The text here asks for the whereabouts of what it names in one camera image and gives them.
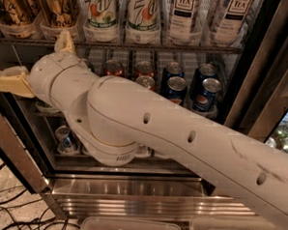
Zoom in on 7UP can left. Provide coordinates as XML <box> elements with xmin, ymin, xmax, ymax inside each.
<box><xmin>84</xmin><ymin>0</ymin><xmax>119</xmax><ymax>29</ymax></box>

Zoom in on steel fridge door left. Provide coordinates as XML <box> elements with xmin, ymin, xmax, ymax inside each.
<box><xmin>0</xmin><ymin>92</ymin><xmax>48</xmax><ymax>193</ymax></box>

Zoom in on white Teas Tea bottle left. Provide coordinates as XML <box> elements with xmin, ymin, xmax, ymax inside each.
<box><xmin>168</xmin><ymin>0</ymin><xmax>201</xmax><ymax>40</ymax></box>

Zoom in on white teas tea bottle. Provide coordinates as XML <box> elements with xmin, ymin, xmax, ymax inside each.
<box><xmin>207</xmin><ymin>0</ymin><xmax>253</xmax><ymax>46</ymax></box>
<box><xmin>168</xmin><ymin>0</ymin><xmax>201</xmax><ymax>40</ymax></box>

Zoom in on blue Pepsi can back left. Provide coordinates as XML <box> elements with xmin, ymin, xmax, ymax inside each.
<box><xmin>160</xmin><ymin>61</ymin><xmax>184</xmax><ymax>93</ymax></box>

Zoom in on top wire fridge shelf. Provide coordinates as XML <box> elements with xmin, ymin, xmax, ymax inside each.
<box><xmin>0</xmin><ymin>38</ymin><xmax>243</xmax><ymax>54</ymax></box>

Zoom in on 7up can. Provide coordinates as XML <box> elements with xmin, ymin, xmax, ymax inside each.
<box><xmin>127</xmin><ymin>0</ymin><xmax>158</xmax><ymax>31</ymax></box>
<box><xmin>84</xmin><ymin>0</ymin><xmax>119</xmax><ymax>29</ymax></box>

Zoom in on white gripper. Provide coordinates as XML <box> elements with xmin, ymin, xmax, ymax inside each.
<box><xmin>0</xmin><ymin>31</ymin><xmax>79</xmax><ymax>104</ymax></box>

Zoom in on blue Pepsi can back right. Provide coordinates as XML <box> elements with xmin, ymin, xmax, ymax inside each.
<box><xmin>189</xmin><ymin>63</ymin><xmax>217</xmax><ymax>99</ymax></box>

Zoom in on white Teas Tea bottle right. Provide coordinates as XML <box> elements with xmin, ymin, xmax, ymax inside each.
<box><xmin>207</xmin><ymin>0</ymin><xmax>253</xmax><ymax>46</ymax></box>

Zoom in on black floor cables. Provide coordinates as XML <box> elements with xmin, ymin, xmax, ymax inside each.
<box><xmin>0</xmin><ymin>162</ymin><xmax>84</xmax><ymax>230</ymax></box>

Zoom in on blue Pepsi can front right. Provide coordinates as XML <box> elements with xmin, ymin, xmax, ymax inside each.
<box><xmin>192</xmin><ymin>77</ymin><xmax>222</xmax><ymax>112</ymax></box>

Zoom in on blue pepsi can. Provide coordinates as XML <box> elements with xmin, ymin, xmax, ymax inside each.
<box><xmin>162</xmin><ymin>76</ymin><xmax>187</xmax><ymax>105</ymax></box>
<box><xmin>192</xmin><ymin>77</ymin><xmax>222</xmax><ymax>112</ymax></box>
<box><xmin>160</xmin><ymin>61</ymin><xmax>184</xmax><ymax>93</ymax></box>
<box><xmin>189</xmin><ymin>63</ymin><xmax>217</xmax><ymax>99</ymax></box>

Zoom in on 7UP can right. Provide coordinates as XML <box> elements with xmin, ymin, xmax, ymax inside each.
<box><xmin>127</xmin><ymin>0</ymin><xmax>158</xmax><ymax>31</ymax></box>

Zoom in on steel fridge base sill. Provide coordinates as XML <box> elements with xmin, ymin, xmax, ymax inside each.
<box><xmin>41</xmin><ymin>176</ymin><xmax>254</xmax><ymax>221</ymax></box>

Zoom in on blue Pepsi can front left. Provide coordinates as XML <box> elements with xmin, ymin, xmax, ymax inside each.
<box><xmin>162</xmin><ymin>76</ymin><xmax>187</xmax><ymax>105</ymax></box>

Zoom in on silver blue can bottom left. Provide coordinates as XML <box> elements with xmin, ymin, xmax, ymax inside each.
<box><xmin>55</xmin><ymin>126</ymin><xmax>77</xmax><ymax>153</ymax></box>

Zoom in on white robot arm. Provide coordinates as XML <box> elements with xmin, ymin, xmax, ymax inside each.
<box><xmin>0</xmin><ymin>32</ymin><xmax>288</xmax><ymax>230</ymax></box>

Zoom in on glass fridge door right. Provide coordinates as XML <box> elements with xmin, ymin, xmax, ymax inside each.
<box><xmin>224</xmin><ymin>0</ymin><xmax>288</xmax><ymax>142</ymax></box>

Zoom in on orange soda can front right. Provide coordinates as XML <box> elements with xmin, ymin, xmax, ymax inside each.
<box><xmin>136</xmin><ymin>75</ymin><xmax>156</xmax><ymax>91</ymax></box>

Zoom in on orange soda can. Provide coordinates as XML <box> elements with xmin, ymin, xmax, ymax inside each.
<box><xmin>133</xmin><ymin>61</ymin><xmax>155</xmax><ymax>77</ymax></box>
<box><xmin>136</xmin><ymin>75</ymin><xmax>156</xmax><ymax>91</ymax></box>
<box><xmin>102</xmin><ymin>59</ymin><xmax>125</xmax><ymax>77</ymax></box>

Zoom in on orange soda can back left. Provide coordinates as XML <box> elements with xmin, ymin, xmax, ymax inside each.
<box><xmin>102</xmin><ymin>59</ymin><xmax>125</xmax><ymax>77</ymax></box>

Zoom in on orange soda can back right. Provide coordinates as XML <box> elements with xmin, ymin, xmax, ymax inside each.
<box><xmin>133</xmin><ymin>61</ymin><xmax>155</xmax><ymax>77</ymax></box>

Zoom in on orange lacroix can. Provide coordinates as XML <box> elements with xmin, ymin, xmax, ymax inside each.
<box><xmin>0</xmin><ymin>0</ymin><xmax>35</xmax><ymax>27</ymax></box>
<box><xmin>39</xmin><ymin>0</ymin><xmax>80</xmax><ymax>29</ymax></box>

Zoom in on clear plastic bin left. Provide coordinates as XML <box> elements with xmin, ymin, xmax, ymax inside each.
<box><xmin>80</xmin><ymin>216</ymin><xmax>182</xmax><ymax>230</ymax></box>

